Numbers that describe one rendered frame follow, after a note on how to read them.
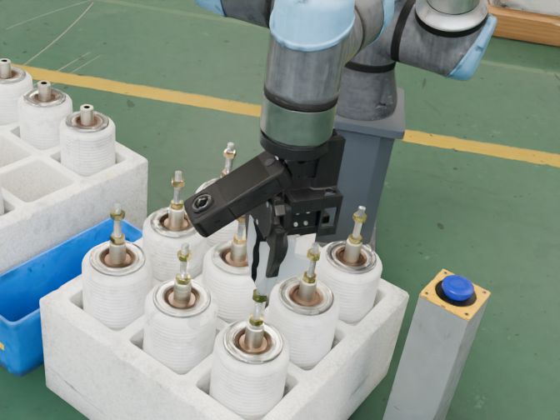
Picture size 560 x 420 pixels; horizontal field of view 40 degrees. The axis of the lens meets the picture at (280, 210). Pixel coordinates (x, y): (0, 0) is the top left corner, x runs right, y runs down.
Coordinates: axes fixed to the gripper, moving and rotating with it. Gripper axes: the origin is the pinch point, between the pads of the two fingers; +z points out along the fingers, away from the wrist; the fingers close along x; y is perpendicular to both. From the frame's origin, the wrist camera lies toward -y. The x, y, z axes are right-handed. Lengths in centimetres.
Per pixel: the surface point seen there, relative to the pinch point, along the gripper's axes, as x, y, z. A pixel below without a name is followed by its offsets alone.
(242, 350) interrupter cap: -1.2, -1.2, 9.5
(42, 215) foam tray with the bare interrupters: 44, -20, 18
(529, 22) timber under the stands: 138, 154, 28
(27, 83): 76, -18, 10
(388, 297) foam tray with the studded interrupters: 10.1, 27.1, 16.9
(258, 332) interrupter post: -1.1, 0.6, 6.9
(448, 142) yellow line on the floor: 79, 86, 35
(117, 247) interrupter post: 18.8, -12.4, 7.0
